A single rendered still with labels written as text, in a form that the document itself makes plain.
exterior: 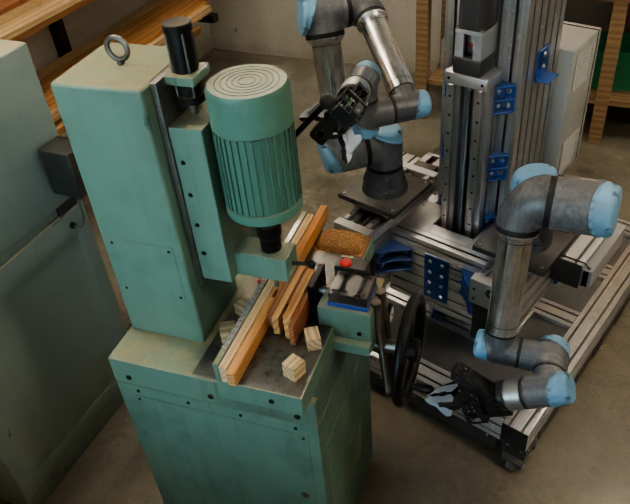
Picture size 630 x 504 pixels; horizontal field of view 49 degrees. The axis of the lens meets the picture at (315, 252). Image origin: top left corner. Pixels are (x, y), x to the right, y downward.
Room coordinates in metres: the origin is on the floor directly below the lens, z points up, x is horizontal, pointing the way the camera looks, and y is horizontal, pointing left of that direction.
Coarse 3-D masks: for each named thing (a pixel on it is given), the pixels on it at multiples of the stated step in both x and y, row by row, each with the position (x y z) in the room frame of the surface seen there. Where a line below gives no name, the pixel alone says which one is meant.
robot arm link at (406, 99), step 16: (352, 0) 1.98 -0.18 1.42; (368, 0) 1.98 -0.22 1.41; (368, 16) 1.94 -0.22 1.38; (384, 16) 1.95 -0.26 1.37; (368, 32) 1.90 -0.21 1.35; (384, 32) 1.88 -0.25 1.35; (384, 48) 1.83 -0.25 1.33; (384, 64) 1.79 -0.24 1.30; (400, 64) 1.78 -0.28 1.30; (384, 80) 1.76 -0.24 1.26; (400, 80) 1.73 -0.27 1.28; (400, 96) 1.68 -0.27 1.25; (416, 96) 1.67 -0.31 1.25; (400, 112) 1.64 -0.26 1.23; (416, 112) 1.65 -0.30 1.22
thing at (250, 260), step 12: (252, 240) 1.36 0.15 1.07; (240, 252) 1.32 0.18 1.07; (252, 252) 1.31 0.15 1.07; (276, 252) 1.30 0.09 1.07; (288, 252) 1.30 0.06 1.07; (240, 264) 1.31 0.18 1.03; (252, 264) 1.30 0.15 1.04; (264, 264) 1.29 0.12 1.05; (276, 264) 1.28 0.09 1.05; (288, 264) 1.28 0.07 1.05; (264, 276) 1.29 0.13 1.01; (276, 276) 1.28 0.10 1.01; (288, 276) 1.27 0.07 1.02
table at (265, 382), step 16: (320, 256) 1.48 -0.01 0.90; (336, 256) 1.47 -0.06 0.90; (368, 256) 1.49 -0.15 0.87; (272, 336) 1.19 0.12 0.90; (304, 336) 1.18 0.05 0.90; (320, 336) 1.18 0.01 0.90; (336, 336) 1.20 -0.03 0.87; (256, 352) 1.14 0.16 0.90; (272, 352) 1.14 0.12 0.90; (288, 352) 1.13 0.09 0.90; (304, 352) 1.13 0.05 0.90; (320, 352) 1.12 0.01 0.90; (352, 352) 1.16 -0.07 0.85; (368, 352) 1.15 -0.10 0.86; (256, 368) 1.09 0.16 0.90; (272, 368) 1.09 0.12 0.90; (320, 368) 1.10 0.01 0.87; (224, 384) 1.06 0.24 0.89; (240, 384) 1.05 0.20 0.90; (256, 384) 1.05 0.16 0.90; (272, 384) 1.04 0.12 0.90; (288, 384) 1.04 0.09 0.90; (304, 384) 1.03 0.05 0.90; (240, 400) 1.05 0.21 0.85; (256, 400) 1.03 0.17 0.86; (272, 400) 1.02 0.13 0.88; (288, 400) 1.00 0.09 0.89; (304, 400) 1.00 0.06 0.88
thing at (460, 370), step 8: (456, 368) 1.09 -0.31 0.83; (464, 368) 1.09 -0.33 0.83; (456, 376) 1.07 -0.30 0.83; (464, 376) 1.07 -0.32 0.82; (472, 376) 1.08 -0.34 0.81; (480, 376) 1.09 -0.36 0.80; (464, 384) 1.06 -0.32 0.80; (472, 384) 1.06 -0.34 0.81; (480, 384) 1.06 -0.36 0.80; (488, 384) 1.07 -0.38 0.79; (480, 392) 1.05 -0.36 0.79; (488, 392) 1.05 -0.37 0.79; (488, 400) 1.04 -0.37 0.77
